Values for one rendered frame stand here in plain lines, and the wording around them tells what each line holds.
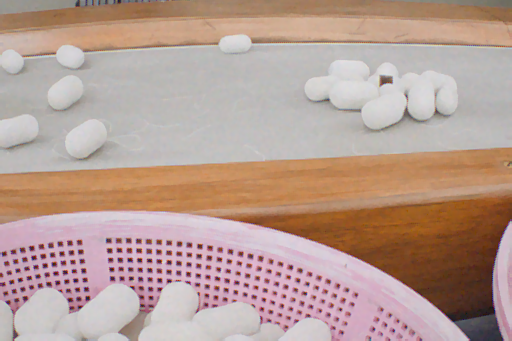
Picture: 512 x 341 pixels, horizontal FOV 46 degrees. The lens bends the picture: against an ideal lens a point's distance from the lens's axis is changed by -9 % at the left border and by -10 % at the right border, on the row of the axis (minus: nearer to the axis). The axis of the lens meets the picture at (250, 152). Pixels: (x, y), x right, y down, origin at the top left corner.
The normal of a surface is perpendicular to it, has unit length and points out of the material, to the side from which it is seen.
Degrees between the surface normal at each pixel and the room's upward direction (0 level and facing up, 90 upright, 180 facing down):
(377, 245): 90
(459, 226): 90
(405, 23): 45
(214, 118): 0
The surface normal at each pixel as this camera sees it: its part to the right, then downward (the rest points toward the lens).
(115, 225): 0.11, 0.18
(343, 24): 0.12, -0.34
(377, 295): -0.73, 0.02
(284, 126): 0.02, -0.90
